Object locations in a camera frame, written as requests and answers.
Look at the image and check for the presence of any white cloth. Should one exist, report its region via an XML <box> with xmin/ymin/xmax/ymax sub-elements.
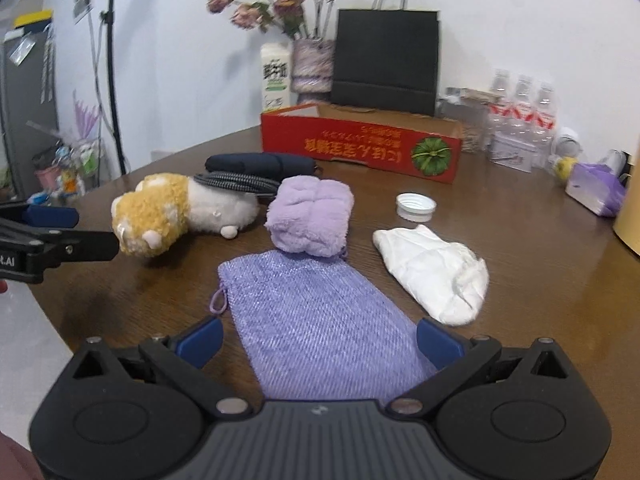
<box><xmin>372</xmin><ymin>224</ymin><xmax>489</xmax><ymax>327</ymax></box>

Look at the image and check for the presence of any yellow white plush toy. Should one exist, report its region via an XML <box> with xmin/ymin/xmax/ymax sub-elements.
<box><xmin>111</xmin><ymin>174</ymin><xmax>259</xmax><ymax>258</ymax></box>

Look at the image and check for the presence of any purple woven pouch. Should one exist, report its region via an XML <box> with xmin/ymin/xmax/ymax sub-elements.
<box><xmin>218</xmin><ymin>250</ymin><xmax>436</xmax><ymax>403</ymax></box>

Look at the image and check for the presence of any white plastic lid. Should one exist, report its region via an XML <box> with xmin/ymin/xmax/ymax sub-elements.
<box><xmin>396</xmin><ymin>193</ymin><xmax>437</xmax><ymax>223</ymax></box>

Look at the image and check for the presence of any black braided cable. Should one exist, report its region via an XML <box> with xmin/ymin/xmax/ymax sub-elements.
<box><xmin>192</xmin><ymin>170</ymin><xmax>281</xmax><ymax>196</ymax></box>

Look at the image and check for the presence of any purple fluffy towel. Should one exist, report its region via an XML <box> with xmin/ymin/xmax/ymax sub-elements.
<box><xmin>265</xmin><ymin>176</ymin><xmax>355</xmax><ymax>258</ymax></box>

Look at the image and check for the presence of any navy blue pouch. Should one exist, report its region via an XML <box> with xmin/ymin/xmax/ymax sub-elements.
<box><xmin>205</xmin><ymin>153</ymin><xmax>318</xmax><ymax>181</ymax></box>

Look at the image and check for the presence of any black light stand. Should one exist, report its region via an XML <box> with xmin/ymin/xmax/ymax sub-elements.
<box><xmin>101</xmin><ymin>0</ymin><xmax>128</xmax><ymax>176</ymax></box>

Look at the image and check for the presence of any red cardboard box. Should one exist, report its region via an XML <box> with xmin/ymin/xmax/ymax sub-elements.
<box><xmin>260</xmin><ymin>104</ymin><xmax>463</xmax><ymax>183</ymax></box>

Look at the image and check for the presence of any yellow green apple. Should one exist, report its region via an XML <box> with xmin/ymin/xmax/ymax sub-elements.
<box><xmin>552</xmin><ymin>156</ymin><xmax>578</xmax><ymax>182</ymax></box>

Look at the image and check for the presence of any purple gift box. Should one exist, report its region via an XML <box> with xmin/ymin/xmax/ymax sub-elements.
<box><xmin>565</xmin><ymin>162</ymin><xmax>626</xmax><ymax>218</ymax></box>

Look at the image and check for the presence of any white small fan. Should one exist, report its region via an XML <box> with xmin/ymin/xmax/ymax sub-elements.
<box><xmin>552</xmin><ymin>127</ymin><xmax>582</xmax><ymax>158</ymax></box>

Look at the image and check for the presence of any clear plastic food container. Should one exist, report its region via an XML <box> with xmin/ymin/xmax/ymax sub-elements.
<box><xmin>436</xmin><ymin>87</ymin><xmax>492</xmax><ymax>153</ymax></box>

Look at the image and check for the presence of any white green milk carton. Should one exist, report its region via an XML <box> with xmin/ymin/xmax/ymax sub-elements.
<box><xmin>260</xmin><ymin>44</ymin><xmax>292</xmax><ymax>112</ymax></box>

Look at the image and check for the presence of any pink mottled vase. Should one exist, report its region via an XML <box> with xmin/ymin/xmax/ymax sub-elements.
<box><xmin>292</xmin><ymin>39</ymin><xmax>334</xmax><ymax>93</ymax></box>

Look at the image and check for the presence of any black paper bag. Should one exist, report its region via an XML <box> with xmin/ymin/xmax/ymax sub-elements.
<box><xmin>330</xmin><ymin>0</ymin><xmax>440</xmax><ymax>116</ymax></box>

